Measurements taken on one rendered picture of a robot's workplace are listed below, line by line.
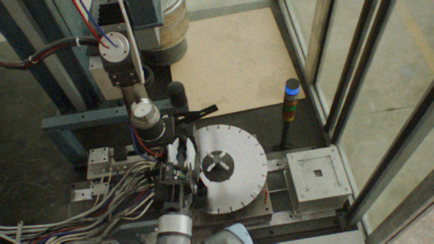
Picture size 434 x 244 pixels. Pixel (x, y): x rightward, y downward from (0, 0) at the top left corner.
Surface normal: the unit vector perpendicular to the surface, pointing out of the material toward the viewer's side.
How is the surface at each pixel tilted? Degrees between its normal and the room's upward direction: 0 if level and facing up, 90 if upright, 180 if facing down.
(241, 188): 0
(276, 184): 0
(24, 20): 90
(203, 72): 0
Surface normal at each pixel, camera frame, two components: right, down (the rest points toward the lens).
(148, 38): 0.13, 0.83
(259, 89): -0.07, -0.54
